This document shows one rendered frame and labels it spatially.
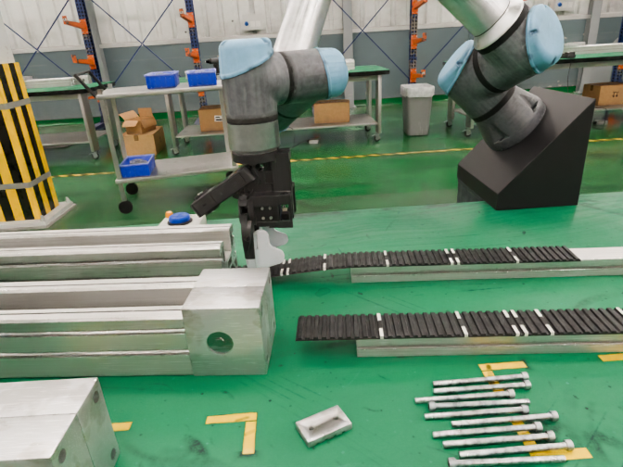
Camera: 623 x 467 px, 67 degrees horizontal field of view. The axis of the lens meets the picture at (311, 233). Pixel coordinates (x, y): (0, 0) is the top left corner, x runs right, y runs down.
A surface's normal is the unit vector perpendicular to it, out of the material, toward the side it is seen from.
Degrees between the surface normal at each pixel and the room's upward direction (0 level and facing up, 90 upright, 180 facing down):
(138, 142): 88
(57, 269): 90
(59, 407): 0
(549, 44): 68
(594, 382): 0
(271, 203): 90
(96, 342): 90
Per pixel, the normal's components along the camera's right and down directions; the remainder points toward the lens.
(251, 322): -0.04, 0.39
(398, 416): -0.06, -0.92
